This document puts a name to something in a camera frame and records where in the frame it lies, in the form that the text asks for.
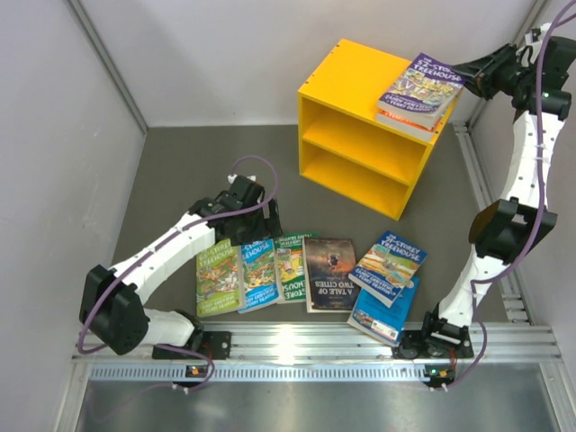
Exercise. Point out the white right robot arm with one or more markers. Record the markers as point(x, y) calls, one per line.
point(533, 76)

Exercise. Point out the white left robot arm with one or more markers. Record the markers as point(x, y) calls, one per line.
point(113, 305)

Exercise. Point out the blue 39-storey book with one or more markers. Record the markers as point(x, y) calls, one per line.
point(388, 267)

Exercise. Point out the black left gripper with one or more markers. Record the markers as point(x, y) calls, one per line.
point(256, 235)

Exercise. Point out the purple 52-storey book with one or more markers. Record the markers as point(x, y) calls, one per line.
point(422, 92)

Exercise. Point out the light green 65-storey book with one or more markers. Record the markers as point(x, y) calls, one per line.
point(218, 289)

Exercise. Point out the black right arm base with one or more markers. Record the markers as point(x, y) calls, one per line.
point(436, 339)

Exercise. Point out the orange 78-storey book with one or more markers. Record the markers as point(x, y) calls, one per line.
point(410, 128)

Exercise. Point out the blue 26-storey book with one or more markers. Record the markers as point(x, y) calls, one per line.
point(258, 275)

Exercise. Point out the light blue back-cover book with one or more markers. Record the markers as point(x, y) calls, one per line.
point(378, 321)

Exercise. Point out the dark green treehouse book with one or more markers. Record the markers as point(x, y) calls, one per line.
point(289, 266)

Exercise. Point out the dark Tale of Two Cities book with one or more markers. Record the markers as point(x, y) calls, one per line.
point(327, 264)

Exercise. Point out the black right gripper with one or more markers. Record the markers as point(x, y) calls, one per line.
point(488, 67)

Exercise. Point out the aluminium mounting rail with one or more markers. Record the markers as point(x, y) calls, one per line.
point(264, 352)

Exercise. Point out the yellow wooden shelf cabinet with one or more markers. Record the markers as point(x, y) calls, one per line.
point(342, 146)

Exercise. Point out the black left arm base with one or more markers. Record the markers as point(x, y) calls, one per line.
point(214, 344)

